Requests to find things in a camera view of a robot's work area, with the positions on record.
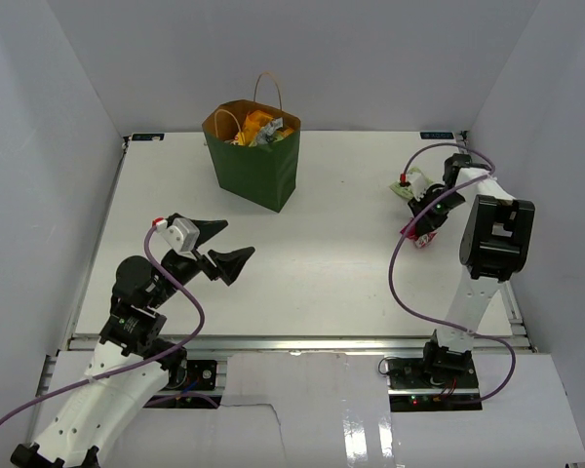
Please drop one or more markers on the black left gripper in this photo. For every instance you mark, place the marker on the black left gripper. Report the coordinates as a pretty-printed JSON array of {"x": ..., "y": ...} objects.
[{"x": 228, "y": 264}]

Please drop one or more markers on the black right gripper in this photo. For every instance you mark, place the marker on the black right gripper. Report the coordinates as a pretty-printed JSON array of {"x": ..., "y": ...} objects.
[{"x": 427, "y": 222}]

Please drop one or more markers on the pink candy packet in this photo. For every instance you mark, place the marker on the pink candy packet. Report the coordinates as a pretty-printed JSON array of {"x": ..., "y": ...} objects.
[{"x": 420, "y": 236}]

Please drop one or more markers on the grey snack packet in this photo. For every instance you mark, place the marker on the grey snack packet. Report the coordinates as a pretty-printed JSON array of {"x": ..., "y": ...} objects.
[{"x": 267, "y": 134}]

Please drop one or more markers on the orange candy bag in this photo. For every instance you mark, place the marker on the orange candy bag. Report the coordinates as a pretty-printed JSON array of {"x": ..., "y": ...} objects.
[{"x": 254, "y": 121}]

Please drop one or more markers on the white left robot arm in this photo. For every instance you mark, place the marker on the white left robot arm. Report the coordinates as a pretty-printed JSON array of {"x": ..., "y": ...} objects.
[{"x": 131, "y": 362}]

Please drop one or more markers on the green paper bag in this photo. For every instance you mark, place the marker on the green paper bag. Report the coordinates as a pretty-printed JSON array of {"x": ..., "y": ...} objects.
[{"x": 264, "y": 174}]

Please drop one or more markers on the blue label right corner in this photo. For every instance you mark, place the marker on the blue label right corner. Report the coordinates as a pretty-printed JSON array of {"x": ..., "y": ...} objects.
[{"x": 436, "y": 135}]

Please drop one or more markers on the blue label corner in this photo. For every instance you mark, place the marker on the blue label corner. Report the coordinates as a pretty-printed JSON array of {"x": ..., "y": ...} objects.
[
  {"x": 147, "y": 137},
  {"x": 436, "y": 135}
]

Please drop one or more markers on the blue label left corner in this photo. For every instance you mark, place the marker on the blue label left corner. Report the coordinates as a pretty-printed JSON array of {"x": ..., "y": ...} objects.
[{"x": 147, "y": 137}]

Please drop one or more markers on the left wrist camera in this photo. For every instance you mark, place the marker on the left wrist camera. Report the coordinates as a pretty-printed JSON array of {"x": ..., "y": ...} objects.
[{"x": 179, "y": 232}]

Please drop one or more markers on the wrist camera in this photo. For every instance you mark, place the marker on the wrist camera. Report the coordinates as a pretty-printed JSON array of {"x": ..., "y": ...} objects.
[
  {"x": 179, "y": 232},
  {"x": 416, "y": 183}
]

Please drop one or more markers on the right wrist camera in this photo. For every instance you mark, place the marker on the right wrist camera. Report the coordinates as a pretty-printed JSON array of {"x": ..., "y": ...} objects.
[{"x": 416, "y": 183}]

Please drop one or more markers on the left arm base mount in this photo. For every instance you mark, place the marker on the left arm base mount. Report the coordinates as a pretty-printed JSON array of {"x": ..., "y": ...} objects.
[{"x": 194, "y": 376}]

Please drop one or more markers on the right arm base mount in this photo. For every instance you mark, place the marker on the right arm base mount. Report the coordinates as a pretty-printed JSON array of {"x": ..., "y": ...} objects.
[{"x": 439, "y": 380}]

